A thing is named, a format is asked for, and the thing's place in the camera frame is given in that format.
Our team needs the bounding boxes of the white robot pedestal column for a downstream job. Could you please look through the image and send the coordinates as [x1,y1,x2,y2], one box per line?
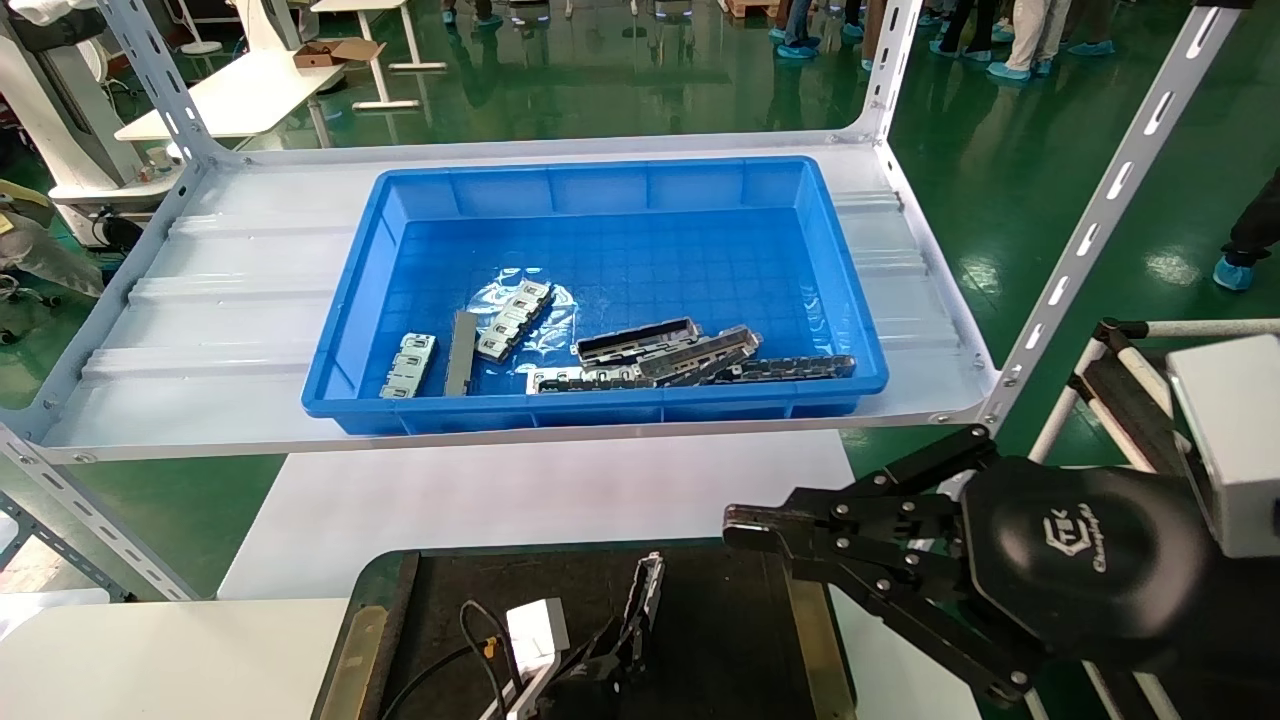
[0,0,191,251]

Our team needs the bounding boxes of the person with blue shoe cover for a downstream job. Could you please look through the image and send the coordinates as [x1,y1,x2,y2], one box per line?
[1213,165,1280,291]

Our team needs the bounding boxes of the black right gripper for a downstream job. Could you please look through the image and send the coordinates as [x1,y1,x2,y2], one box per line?
[722,425,1280,720]

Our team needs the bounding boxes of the black chair base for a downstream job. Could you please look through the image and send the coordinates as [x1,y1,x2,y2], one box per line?
[0,275,61,346]

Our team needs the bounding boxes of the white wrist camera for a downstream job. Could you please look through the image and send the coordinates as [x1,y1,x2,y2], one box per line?
[1165,335,1280,559]
[505,598,571,669]

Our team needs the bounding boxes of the large blue plastic bin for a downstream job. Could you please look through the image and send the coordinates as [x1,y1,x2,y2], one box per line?
[302,155,891,436]

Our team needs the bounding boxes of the long black rail part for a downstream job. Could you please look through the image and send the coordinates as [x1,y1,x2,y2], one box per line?
[712,354,859,385]

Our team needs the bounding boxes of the long silver slotted part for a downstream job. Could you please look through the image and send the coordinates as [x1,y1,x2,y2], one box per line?
[618,552,667,651]

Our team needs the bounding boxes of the person in khaki trousers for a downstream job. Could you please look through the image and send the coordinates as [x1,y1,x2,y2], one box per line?
[985,0,1076,81]

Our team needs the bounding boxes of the short silver metal bracket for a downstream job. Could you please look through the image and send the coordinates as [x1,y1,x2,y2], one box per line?
[380,333,438,400]

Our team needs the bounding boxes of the grey metal shelf rack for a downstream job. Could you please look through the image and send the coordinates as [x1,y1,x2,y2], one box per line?
[0,0,1256,601]

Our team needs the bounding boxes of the silver slotted metal bracket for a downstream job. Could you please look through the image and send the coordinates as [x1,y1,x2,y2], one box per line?
[475,280,554,362]

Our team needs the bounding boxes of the grey flat metal bar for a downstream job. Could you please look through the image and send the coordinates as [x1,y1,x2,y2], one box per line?
[443,310,482,397]

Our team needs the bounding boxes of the open cardboard box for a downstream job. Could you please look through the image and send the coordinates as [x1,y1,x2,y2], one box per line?
[293,38,386,69]

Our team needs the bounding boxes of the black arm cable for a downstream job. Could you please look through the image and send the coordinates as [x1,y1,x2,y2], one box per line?
[380,600,516,720]

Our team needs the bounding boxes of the long silver rail part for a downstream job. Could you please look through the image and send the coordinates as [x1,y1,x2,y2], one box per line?
[524,364,656,395]

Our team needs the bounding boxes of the clear plastic bag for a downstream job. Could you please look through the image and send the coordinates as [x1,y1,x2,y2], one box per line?
[468,265,579,379]

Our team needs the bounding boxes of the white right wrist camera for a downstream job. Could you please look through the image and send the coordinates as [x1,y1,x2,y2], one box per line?
[1165,335,1280,559]

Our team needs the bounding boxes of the person in dark trousers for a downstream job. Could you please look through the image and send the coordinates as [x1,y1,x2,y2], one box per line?
[930,0,1011,61]

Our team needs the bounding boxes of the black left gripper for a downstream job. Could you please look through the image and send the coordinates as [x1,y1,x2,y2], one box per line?
[515,600,646,720]

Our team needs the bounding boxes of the seated operator in khaki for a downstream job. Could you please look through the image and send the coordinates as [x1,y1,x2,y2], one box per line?
[0,180,106,301]

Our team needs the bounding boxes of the white desk with T-leg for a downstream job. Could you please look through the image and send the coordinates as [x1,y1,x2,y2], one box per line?
[310,0,448,111]

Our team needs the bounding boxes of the black container tray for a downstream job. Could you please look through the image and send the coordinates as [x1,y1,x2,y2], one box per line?
[310,540,859,720]

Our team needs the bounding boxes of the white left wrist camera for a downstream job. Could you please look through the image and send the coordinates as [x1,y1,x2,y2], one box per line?
[505,598,571,669]

